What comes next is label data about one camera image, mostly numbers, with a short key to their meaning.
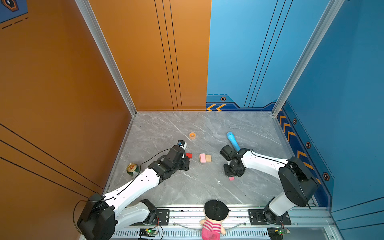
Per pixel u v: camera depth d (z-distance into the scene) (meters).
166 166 0.61
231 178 0.85
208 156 0.94
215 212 0.68
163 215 0.74
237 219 0.75
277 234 0.70
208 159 0.92
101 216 0.39
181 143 0.73
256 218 0.72
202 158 0.92
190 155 0.96
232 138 1.02
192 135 1.05
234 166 0.64
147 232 0.71
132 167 0.80
